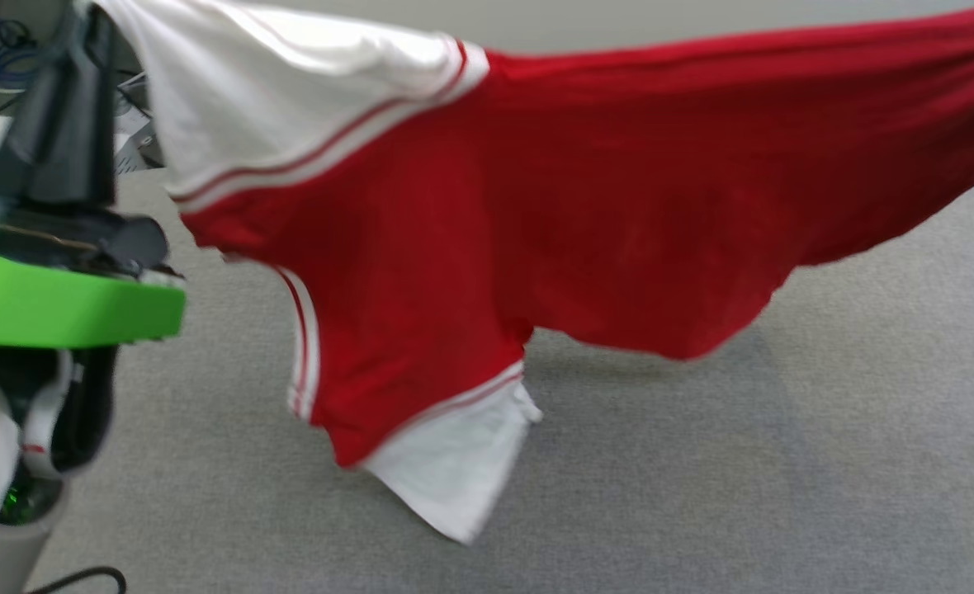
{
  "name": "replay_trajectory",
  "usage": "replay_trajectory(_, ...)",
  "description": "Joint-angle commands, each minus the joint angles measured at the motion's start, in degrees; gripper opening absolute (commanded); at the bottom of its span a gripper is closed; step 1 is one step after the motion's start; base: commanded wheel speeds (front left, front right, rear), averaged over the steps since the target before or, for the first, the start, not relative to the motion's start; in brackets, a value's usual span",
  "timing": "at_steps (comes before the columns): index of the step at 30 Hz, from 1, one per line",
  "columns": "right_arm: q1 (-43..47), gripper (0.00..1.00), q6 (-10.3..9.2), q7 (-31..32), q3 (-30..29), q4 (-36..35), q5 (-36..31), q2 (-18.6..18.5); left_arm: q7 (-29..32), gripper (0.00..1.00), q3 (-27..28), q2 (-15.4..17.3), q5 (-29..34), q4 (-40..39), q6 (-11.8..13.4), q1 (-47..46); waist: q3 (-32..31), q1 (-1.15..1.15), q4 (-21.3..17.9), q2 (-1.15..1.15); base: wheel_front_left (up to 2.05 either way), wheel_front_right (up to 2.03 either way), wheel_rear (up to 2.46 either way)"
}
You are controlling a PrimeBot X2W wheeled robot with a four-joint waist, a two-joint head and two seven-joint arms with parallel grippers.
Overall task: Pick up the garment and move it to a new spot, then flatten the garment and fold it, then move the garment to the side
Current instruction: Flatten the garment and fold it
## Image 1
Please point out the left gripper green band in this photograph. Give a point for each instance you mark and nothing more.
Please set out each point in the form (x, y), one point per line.
(58, 301)

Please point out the red basketball jersey white trim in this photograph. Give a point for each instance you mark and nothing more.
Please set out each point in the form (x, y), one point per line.
(578, 206)

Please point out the grey fabric sofa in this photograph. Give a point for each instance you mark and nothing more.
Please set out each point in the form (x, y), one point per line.
(702, 495)

